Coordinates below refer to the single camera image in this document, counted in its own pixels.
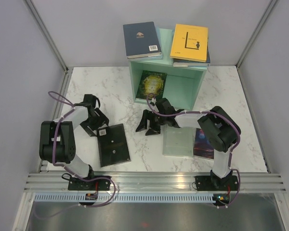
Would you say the teal ocean cover book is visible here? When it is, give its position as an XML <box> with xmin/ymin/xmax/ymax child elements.
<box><xmin>172</xmin><ymin>47</ymin><xmax>210</xmax><ymax>67</ymax></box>

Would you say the yellow hardcover book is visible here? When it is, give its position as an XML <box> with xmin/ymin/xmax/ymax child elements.
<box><xmin>170</xmin><ymin>24</ymin><xmax>209</xmax><ymax>62</ymax></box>

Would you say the black glossy book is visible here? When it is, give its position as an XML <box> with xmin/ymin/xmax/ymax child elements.
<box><xmin>97</xmin><ymin>124</ymin><xmax>131</xmax><ymax>167</ymax></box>

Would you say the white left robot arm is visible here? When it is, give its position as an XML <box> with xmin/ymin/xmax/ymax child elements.
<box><xmin>39</xmin><ymin>91</ymin><xmax>109</xmax><ymax>190</ymax></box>

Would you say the green Alice Wonderland book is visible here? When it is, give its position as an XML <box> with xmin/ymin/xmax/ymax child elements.
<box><xmin>136</xmin><ymin>70</ymin><xmax>167</xmax><ymax>100</ymax></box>

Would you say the dark blue hardcover book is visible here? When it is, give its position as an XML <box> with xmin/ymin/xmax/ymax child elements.
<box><xmin>123</xmin><ymin>22</ymin><xmax>162</xmax><ymax>60</ymax></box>

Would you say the aluminium rail base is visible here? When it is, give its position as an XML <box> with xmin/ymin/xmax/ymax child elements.
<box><xmin>24</xmin><ymin>171</ymin><xmax>286</xmax><ymax>193</ymax></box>

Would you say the pale green grey book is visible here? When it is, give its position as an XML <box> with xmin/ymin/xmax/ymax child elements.
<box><xmin>162</xmin><ymin>126</ymin><xmax>194</xmax><ymax>157</ymax></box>

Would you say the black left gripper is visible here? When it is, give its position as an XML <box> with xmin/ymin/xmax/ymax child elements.
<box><xmin>80</xmin><ymin>108</ymin><xmax>109</xmax><ymax>137</ymax></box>

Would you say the mint green open cabinet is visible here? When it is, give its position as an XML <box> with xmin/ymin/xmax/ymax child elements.
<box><xmin>129</xmin><ymin>28</ymin><xmax>207</xmax><ymax>110</ymax></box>

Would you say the light blue cable duct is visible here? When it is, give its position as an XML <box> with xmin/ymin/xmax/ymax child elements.
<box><xmin>33</xmin><ymin>191</ymin><xmax>229</xmax><ymax>203</ymax></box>

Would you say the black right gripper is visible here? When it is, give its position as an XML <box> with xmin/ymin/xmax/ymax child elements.
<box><xmin>136</xmin><ymin>109</ymin><xmax>166</xmax><ymax>136</ymax></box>

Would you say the purple night sky book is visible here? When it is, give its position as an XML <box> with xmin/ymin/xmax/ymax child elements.
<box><xmin>193</xmin><ymin>128</ymin><xmax>214</xmax><ymax>160</ymax></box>

